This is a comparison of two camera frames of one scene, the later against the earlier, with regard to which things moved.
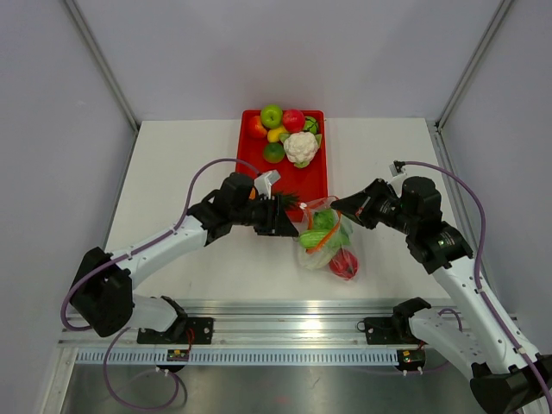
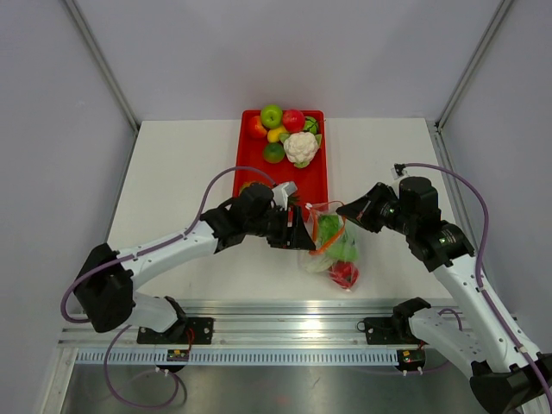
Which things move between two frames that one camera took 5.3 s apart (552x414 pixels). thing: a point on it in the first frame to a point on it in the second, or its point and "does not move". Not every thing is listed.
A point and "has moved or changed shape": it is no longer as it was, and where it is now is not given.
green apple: x=271 y=116 does not move
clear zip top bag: x=325 y=238 does not move
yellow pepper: x=273 y=134 does not move
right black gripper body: x=403 y=222 does not move
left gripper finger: x=284 y=225 to x=297 y=235
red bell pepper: x=344 y=264 has moved or changed shape
